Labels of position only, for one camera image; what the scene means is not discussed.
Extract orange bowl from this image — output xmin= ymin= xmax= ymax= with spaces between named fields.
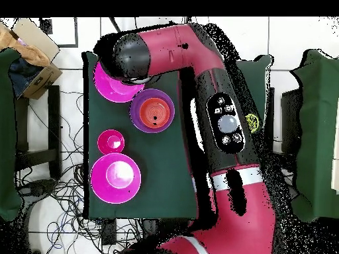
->
xmin=139 ymin=97 xmax=171 ymax=130

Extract purple bowl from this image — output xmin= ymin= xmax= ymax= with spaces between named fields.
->
xmin=129 ymin=88 xmax=175 ymax=134

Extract large pink bowl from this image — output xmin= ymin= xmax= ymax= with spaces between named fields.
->
xmin=90 ymin=152 xmax=142 ymax=204
xmin=93 ymin=61 xmax=146 ymax=103

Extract dark green tablecloth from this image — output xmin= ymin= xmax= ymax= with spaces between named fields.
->
xmin=82 ymin=50 xmax=275 ymax=220

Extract crimson bowl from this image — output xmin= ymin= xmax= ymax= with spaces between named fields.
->
xmin=97 ymin=129 xmax=126 ymax=155

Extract black floor box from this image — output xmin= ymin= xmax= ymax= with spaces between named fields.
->
xmin=101 ymin=218 xmax=118 ymax=246

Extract black tripod leg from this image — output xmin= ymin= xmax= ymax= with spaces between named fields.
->
xmin=108 ymin=17 xmax=122 ymax=34

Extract black rounded floor base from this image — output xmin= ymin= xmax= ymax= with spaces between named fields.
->
xmin=24 ymin=179 xmax=58 ymax=196

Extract cardboard box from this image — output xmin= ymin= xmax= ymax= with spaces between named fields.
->
xmin=0 ymin=17 xmax=64 ymax=101

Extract green side table cloth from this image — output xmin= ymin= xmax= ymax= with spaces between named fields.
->
xmin=0 ymin=48 xmax=23 ymax=222
xmin=289 ymin=48 xmax=339 ymax=223

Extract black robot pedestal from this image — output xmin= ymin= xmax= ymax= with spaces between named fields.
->
xmin=142 ymin=218 xmax=186 ymax=239

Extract tangle of black cables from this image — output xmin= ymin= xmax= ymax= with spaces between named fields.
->
xmin=15 ymin=89 xmax=144 ymax=254

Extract black stool frame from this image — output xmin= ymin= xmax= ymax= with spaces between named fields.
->
xmin=14 ymin=85 xmax=62 ymax=181

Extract black square frame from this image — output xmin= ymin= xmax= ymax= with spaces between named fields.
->
xmin=39 ymin=17 xmax=79 ymax=48

